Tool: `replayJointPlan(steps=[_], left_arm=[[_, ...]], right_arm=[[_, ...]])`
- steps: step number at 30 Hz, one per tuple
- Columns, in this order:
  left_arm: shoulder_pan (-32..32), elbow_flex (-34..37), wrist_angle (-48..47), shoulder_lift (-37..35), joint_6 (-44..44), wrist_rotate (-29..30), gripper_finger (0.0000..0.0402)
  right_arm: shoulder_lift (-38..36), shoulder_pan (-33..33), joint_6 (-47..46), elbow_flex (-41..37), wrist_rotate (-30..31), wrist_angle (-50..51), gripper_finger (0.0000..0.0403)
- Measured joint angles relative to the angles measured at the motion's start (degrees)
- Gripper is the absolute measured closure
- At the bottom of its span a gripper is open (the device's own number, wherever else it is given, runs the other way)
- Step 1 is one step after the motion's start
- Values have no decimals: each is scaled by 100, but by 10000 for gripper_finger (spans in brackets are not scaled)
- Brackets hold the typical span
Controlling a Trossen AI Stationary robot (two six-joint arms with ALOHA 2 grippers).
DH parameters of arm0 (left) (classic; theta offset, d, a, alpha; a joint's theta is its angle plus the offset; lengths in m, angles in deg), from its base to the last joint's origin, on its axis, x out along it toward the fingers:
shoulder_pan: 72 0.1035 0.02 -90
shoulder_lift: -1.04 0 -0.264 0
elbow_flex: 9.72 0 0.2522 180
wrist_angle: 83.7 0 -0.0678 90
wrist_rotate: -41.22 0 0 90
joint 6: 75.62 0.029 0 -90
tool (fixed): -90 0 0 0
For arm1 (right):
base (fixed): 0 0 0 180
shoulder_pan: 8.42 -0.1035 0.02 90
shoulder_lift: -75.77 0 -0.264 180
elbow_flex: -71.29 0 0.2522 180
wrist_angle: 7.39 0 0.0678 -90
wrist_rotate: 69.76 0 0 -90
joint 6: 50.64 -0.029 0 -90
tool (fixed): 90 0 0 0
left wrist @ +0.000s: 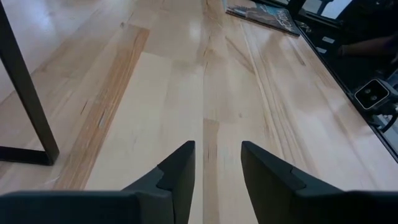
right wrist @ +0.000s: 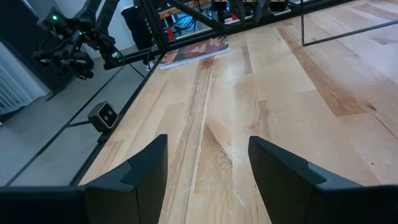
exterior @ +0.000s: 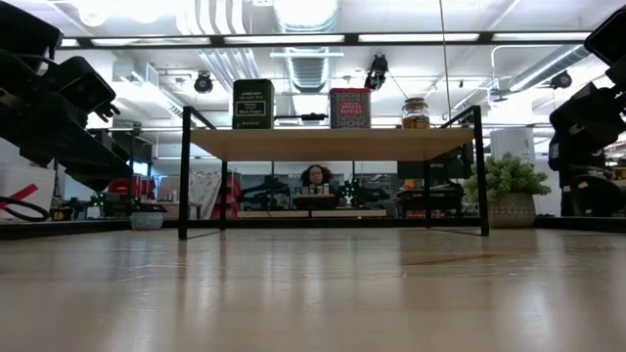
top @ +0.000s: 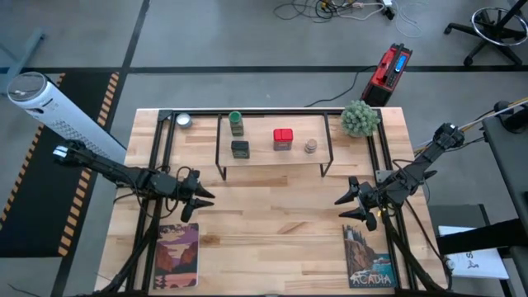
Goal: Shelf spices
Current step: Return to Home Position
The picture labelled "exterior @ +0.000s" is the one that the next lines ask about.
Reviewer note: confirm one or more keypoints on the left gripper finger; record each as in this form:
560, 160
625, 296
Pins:
93, 166

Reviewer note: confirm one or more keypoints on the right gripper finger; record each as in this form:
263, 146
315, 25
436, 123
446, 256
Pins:
587, 117

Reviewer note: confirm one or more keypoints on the dark green black pepper tin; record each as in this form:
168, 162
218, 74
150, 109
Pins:
253, 105

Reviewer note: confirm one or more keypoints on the red smoked paprika tin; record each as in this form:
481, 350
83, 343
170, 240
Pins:
349, 108

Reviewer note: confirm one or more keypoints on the black background robot arm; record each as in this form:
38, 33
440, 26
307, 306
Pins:
266, 190
364, 193

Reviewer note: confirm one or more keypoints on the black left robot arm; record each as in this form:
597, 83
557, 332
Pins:
27, 29

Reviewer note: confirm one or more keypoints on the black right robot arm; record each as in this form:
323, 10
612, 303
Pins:
562, 171

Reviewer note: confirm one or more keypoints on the wooden shelf black metal legs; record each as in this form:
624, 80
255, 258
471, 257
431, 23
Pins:
332, 144

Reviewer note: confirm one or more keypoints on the background robot green lights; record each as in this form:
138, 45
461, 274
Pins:
122, 200

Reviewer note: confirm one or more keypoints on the black round ceiling fixture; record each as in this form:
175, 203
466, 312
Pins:
203, 82
561, 79

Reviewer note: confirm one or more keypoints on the small round grey pot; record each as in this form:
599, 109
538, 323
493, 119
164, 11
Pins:
147, 220

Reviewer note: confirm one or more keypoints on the white rounded appliance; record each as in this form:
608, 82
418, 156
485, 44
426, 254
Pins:
513, 144

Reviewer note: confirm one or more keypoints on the black background chair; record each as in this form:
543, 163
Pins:
611, 195

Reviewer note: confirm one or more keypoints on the green potted plant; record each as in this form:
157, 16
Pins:
508, 186

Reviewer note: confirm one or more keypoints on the white draped cloth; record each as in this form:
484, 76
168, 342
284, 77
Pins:
203, 190

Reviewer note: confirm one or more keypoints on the red tool cabinet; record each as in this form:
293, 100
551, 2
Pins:
232, 195

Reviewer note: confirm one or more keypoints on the black monitor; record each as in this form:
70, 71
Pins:
440, 166

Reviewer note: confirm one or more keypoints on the black red cart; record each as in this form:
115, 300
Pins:
430, 198

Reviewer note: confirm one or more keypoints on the person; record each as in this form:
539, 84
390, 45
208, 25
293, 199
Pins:
316, 177

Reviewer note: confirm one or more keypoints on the pale background table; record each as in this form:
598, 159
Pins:
313, 213

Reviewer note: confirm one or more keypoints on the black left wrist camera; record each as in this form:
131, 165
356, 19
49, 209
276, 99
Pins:
80, 85

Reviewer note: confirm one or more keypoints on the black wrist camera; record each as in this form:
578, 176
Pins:
609, 36
80, 85

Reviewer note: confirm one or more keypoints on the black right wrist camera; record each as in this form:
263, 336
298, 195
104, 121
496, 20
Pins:
609, 36

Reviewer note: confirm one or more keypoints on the black overhead camera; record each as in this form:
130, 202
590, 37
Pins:
376, 72

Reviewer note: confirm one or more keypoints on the black aluminium table frame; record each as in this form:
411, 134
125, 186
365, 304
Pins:
349, 38

